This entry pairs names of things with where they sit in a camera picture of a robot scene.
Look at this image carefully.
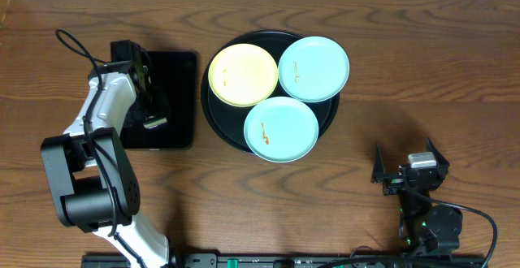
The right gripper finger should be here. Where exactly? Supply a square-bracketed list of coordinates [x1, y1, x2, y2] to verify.
[426, 137, 449, 167]
[370, 145, 386, 183]

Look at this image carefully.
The light blue plate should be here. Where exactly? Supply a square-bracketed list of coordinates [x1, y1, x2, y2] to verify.
[278, 37, 350, 102]
[243, 97, 319, 163]

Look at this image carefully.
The green yellow sponge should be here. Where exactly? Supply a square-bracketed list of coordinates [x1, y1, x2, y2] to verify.
[143, 118, 167, 129]

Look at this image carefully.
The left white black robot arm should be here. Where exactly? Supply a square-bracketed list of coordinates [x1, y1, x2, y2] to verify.
[41, 51, 173, 267]

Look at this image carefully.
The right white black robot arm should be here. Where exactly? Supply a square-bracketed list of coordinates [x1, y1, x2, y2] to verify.
[371, 140, 463, 257]

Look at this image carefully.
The black rectangular tray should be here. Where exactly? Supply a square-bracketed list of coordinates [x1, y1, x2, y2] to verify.
[120, 51, 197, 149]

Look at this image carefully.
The round black serving tray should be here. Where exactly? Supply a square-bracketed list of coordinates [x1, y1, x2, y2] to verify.
[201, 30, 340, 153]

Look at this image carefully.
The yellow plate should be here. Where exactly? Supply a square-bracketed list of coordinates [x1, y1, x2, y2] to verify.
[208, 43, 279, 107]

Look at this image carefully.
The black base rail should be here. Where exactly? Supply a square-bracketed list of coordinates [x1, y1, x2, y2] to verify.
[80, 252, 488, 268]

